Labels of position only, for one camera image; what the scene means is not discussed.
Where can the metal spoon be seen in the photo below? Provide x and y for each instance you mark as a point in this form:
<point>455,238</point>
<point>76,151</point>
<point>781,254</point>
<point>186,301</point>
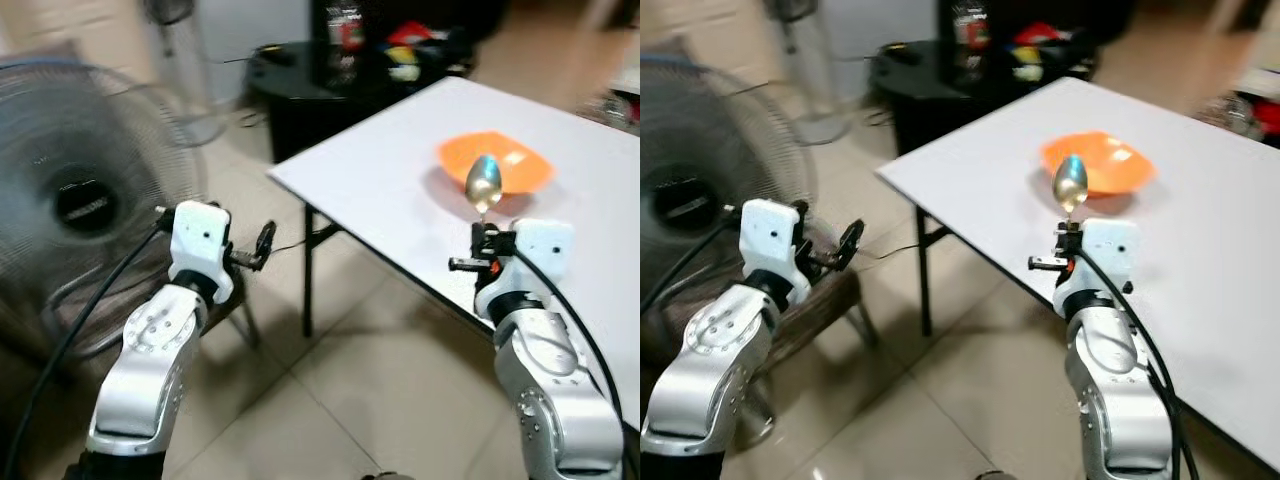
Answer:
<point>484,180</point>
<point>1069,182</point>

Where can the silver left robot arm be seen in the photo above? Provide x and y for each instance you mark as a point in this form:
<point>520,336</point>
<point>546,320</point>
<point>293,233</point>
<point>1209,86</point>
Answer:
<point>150,350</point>
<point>715,350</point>

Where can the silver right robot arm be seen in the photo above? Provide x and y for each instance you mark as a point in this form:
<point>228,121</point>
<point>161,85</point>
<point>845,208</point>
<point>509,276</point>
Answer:
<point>1110,380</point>
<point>545,380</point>

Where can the orange plastic bowl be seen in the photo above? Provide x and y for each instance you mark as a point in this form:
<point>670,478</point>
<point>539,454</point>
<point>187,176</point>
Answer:
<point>1125,165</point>
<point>520,160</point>

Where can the white folding table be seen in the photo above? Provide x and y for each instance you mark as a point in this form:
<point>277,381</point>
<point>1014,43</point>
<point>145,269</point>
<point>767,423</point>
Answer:
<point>1000,170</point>
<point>400,180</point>

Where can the large dark floor fan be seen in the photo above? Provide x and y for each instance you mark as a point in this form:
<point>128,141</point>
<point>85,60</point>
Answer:
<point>85,200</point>
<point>690,190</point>

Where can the black side table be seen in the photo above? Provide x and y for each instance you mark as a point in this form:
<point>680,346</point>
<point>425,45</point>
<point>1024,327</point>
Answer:
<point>300,100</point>
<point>925,95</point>

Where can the white standing fan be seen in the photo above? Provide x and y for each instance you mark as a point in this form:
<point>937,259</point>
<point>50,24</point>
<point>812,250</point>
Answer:
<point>185,70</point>
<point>805,70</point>

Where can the colourful snack packets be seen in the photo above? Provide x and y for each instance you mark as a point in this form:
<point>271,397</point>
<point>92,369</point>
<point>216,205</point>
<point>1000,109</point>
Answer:
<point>410,50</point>
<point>1035,50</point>

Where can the dark bottle with red label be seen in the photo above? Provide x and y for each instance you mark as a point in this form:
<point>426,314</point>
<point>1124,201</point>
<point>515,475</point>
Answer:
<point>970,40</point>
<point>345,40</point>

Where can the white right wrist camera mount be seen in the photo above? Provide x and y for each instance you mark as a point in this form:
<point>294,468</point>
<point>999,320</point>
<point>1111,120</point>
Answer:
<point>540,250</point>
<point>1108,255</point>

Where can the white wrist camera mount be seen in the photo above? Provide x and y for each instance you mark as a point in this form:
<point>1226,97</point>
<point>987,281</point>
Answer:
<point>770,240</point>
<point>540,250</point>
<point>1108,255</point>
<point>197,235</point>

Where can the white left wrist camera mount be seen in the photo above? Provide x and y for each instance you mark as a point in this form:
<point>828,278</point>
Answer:
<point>197,235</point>
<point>770,240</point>

